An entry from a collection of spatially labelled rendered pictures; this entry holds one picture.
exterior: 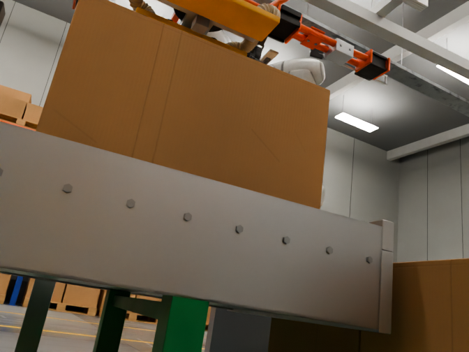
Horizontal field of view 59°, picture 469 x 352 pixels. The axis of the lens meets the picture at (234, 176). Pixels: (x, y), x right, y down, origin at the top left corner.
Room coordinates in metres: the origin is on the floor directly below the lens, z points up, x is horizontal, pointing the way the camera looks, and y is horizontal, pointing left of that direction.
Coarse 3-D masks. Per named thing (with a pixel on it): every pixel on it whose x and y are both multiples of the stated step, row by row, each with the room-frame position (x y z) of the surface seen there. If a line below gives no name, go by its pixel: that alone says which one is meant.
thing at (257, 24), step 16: (176, 0) 0.87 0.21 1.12; (192, 0) 0.87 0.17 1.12; (208, 0) 0.86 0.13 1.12; (224, 0) 0.85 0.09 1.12; (240, 0) 0.85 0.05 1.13; (208, 16) 0.92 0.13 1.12; (224, 16) 0.91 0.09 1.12; (240, 16) 0.90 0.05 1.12; (256, 16) 0.89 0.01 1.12; (272, 16) 0.89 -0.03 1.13; (240, 32) 0.96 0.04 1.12; (256, 32) 0.95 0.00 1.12
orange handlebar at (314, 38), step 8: (248, 0) 0.98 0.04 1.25; (176, 16) 1.09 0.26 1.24; (304, 32) 1.07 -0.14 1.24; (312, 32) 1.07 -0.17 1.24; (320, 32) 1.09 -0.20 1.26; (304, 40) 1.10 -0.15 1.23; (312, 40) 1.09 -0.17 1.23; (320, 40) 1.09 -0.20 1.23; (328, 40) 1.09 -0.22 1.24; (312, 48) 1.14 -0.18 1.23; (320, 48) 1.14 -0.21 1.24; (328, 48) 1.14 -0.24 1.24; (360, 56) 1.15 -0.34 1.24; (352, 64) 1.19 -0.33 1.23
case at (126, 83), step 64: (64, 64) 0.68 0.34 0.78; (128, 64) 0.73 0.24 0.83; (192, 64) 0.77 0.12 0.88; (256, 64) 0.83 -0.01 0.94; (64, 128) 0.70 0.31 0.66; (128, 128) 0.74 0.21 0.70; (192, 128) 0.78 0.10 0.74; (256, 128) 0.84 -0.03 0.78; (320, 128) 0.90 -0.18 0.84; (320, 192) 0.90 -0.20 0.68
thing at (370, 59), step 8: (368, 56) 1.15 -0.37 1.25; (376, 56) 1.17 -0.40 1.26; (360, 64) 1.19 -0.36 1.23; (368, 64) 1.16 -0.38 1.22; (376, 64) 1.16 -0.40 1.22; (384, 64) 1.18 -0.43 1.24; (360, 72) 1.21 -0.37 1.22; (368, 72) 1.20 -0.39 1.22; (376, 72) 1.19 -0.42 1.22; (384, 72) 1.19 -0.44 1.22
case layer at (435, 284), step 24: (408, 264) 0.83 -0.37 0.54; (432, 264) 0.78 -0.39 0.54; (456, 264) 0.73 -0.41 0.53; (408, 288) 0.83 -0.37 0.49; (432, 288) 0.78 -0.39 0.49; (456, 288) 0.73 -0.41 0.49; (408, 312) 0.83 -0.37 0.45; (432, 312) 0.78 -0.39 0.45; (456, 312) 0.73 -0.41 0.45; (288, 336) 1.23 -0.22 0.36; (312, 336) 1.12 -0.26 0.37; (336, 336) 1.03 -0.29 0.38; (360, 336) 0.96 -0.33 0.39; (384, 336) 0.89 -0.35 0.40; (408, 336) 0.83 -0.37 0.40; (432, 336) 0.78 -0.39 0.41; (456, 336) 0.73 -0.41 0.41
